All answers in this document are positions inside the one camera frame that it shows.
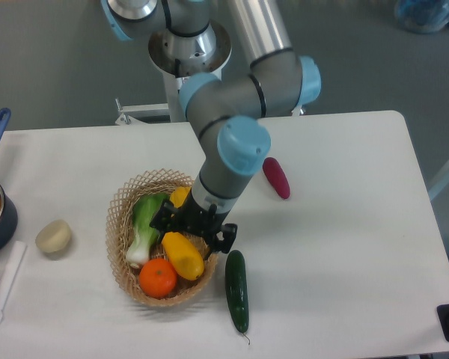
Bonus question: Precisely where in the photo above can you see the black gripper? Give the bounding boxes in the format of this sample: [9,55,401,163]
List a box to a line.
[150,194,238,260]

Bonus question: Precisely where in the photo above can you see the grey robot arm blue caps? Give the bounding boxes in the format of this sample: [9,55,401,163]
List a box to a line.
[101,1,321,254]

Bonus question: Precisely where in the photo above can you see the woven wicker basket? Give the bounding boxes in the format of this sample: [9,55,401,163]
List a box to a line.
[106,168,218,307]

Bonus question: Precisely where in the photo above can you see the yellow bell pepper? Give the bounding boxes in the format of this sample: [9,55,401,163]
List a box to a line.
[169,186,191,208]

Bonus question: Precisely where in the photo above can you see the green bok choy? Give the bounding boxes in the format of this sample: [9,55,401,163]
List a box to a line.
[126,192,168,269]

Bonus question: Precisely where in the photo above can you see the orange fruit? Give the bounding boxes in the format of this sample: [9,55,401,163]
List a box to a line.
[138,258,177,299]

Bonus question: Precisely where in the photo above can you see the dark green cucumber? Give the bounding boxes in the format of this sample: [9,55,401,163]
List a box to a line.
[224,250,251,344]

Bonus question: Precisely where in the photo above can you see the purple sweet potato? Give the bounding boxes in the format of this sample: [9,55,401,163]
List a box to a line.
[262,157,290,200]

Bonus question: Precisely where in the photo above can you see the beige potato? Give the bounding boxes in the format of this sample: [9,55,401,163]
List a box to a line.
[35,219,72,254]

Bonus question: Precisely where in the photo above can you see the white rolled cloth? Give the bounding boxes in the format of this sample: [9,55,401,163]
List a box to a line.
[0,241,27,323]

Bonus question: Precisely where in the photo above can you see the blue plastic bag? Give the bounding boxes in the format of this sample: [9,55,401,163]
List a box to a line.
[394,1,449,34]

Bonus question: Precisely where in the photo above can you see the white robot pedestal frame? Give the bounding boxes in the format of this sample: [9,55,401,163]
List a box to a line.
[114,56,315,126]

